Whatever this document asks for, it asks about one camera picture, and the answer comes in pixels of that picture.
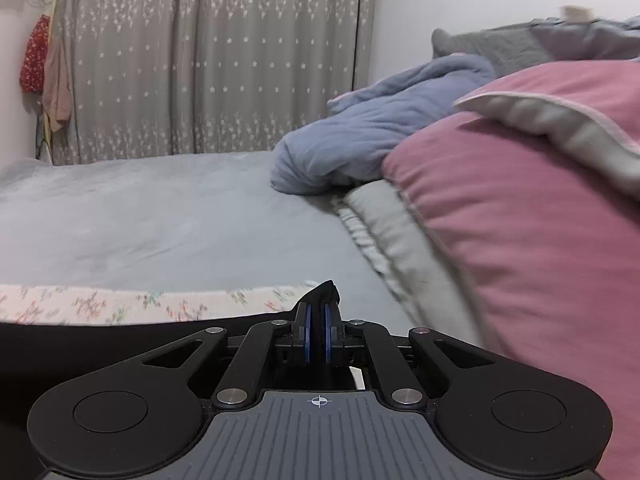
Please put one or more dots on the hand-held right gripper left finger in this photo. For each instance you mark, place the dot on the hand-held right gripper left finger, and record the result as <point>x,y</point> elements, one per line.
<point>307,336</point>

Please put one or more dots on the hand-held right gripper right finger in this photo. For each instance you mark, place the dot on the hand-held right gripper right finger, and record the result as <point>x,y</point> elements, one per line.
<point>328,336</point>

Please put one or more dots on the black pants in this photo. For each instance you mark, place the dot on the black pants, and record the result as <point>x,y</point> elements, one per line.
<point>100,342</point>

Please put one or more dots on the grey ruffled quilt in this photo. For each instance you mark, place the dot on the grey ruffled quilt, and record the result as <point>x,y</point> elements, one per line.
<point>400,240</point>

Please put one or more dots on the floral bed sheet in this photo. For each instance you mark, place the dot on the floral bed sheet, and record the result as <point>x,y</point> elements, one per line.
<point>150,305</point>

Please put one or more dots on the grey bed sheet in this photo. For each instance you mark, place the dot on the grey bed sheet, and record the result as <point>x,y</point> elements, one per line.
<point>150,220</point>

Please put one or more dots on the blue blanket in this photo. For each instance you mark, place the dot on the blue blanket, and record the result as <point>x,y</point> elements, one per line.
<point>380,115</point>

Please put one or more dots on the grey star-print curtain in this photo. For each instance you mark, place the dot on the grey star-print curtain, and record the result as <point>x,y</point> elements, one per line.
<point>200,60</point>

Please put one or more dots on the yellow hanging item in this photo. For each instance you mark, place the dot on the yellow hanging item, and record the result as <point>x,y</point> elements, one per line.
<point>44,135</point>

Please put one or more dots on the grey pillow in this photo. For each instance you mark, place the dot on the grey pillow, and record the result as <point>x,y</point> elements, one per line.
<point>500,42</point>

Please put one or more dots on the pink hanging garment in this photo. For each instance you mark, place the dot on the pink hanging garment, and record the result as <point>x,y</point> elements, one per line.
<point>57,90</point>

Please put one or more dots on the red dotted hanging garment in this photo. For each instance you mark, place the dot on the red dotted hanging garment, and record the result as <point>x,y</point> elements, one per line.
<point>34,55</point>

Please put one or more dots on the small beige object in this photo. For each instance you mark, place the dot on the small beige object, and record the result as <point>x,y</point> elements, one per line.
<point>575,13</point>

